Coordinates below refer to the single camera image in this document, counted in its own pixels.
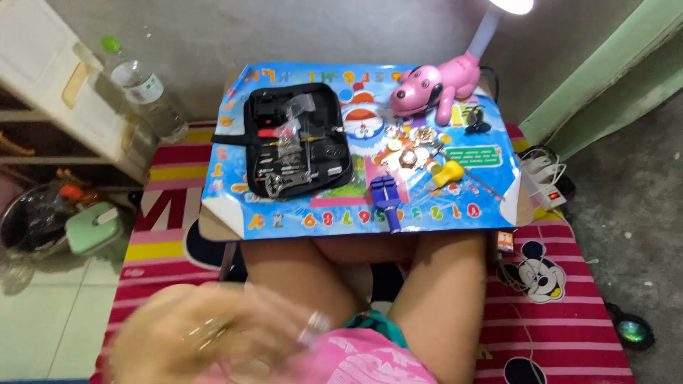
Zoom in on person's left hand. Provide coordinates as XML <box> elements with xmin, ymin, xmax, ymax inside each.
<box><xmin>112</xmin><ymin>282</ymin><xmax>334</xmax><ymax>384</ymax></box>

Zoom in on person's left leg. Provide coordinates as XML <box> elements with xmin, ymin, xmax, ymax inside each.
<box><xmin>241</xmin><ymin>238</ymin><xmax>370</xmax><ymax>327</ymax></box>

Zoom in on person's leg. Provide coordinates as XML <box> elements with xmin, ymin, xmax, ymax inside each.
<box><xmin>241</xmin><ymin>238</ymin><xmax>370</xmax><ymax>327</ymax></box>
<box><xmin>387</xmin><ymin>233</ymin><xmax>489</xmax><ymax>384</ymax></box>

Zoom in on person's pink shirt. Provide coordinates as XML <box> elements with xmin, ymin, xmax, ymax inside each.
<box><xmin>203</xmin><ymin>326</ymin><xmax>439</xmax><ymax>384</ymax></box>

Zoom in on person's teal shorts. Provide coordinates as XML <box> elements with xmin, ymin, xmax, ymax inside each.
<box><xmin>344</xmin><ymin>309</ymin><xmax>411</xmax><ymax>348</ymax></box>

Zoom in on small brown folding table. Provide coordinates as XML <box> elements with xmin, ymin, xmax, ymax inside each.
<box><xmin>197</xmin><ymin>72</ymin><xmax>535</xmax><ymax>282</ymax></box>

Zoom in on metal watch case wrench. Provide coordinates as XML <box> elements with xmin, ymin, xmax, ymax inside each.
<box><xmin>264</xmin><ymin>171</ymin><xmax>313</xmax><ymax>199</ymax></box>

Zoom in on blue cartoon alphabet table mat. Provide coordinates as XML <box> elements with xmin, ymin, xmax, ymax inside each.
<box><xmin>202</xmin><ymin>63</ymin><xmax>523</xmax><ymax>241</ymax></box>

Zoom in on person's right leg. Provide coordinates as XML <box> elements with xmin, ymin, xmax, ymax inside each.
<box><xmin>387</xmin><ymin>233</ymin><xmax>489</xmax><ymax>384</ymax></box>

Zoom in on black zip tool case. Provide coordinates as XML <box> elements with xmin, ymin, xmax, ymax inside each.
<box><xmin>211</xmin><ymin>82</ymin><xmax>355</xmax><ymax>199</ymax></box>

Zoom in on clear plastic bag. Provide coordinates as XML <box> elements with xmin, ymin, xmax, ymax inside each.
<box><xmin>274</xmin><ymin>96</ymin><xmax>318</xmax><ymax>167</ymax></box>

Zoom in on green lidded plastic box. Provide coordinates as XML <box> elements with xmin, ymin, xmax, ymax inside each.
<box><xmin>65</xmin><ymin>202</ymin><xmax>125</xmax><ymax>256</ymax></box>

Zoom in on gold wristwatch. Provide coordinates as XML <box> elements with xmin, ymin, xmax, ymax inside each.
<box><xmin>396</xmin><ymin>148</ymin><xmax>423</xmax><ymax>169</ymax></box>

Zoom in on heap of small watch parts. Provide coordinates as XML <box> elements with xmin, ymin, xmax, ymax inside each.
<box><xmin>374</xmin><ymin>124</ymin><xmax>454</xmax><ymax>175</ymax></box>

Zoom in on orange capped bottle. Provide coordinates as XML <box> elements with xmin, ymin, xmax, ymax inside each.
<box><xmin>58</xmin><ymin>182</ymin><xmax>99</xmax><ymax>207</ymax></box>

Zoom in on metal pot with plastic bag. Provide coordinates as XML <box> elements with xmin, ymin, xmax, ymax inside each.
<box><xmin>0</xmin><ymin>180</ymin><xmax>70</xmax><ymax>259</ymax></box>

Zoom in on clear plastic water bottle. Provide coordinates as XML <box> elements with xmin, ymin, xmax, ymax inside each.
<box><xmin>100</xmin><ymin>35</ymin><xmax>190</xmax><ymax>145</ymax></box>

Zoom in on red striped cartoon floor mat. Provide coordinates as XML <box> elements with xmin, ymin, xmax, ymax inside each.
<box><xmin>90</xmin><ymin>123</ymin><xmax>637</xmax><ymax>384</ymax></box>

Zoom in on pink dog desk lamp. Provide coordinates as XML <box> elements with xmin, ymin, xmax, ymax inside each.
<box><xmin>390</xmin><ymin>0</ymin><xmax>534</xmax><ymax>127</ymax></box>

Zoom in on black eye loupe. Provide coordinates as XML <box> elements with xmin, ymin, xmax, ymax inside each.
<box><xmin>462</xmin><ymin>106</ymin><xmax>492</xmax><ymax>135</ymax></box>

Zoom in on white power strip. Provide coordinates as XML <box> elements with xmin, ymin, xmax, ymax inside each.
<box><xmin>520</xmin><ymin>151</ymin><xmax>567</xmax><ymax>210</ymax></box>

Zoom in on black round iridescent gadget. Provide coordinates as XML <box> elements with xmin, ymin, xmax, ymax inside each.
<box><xmin>605</xmin><ymin>302</ymin><xmax>656</xmax><ymax>352</ymax></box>

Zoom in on green door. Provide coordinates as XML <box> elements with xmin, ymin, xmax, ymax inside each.
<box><xmin>519</xmin><ymin>0</ymin><xmax>683</xmax><ymax>162</ymax></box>

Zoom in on silver finger ring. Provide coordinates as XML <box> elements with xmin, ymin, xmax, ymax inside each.
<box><xmin>299</xmin><ymin>311</ymin><xmax>333</xmax><ymax>343</ymax></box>

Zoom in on yellow handled case knife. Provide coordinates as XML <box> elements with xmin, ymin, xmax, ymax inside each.
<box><xmin>425</xmin><ymin>160</ymin><xmax>466</xmax><ymax>191</ymax></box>

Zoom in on white cable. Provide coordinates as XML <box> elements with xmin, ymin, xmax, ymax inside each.
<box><xmin>517</xmin><ymin>146</ymin><xmax>568</xmax><ymax>199</ymax></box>

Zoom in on black lamp cable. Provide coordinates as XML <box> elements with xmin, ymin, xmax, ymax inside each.
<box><xmin>478</xmin><ymin>65</ymin><xmax>501</xmax><ymax>104</ymax></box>

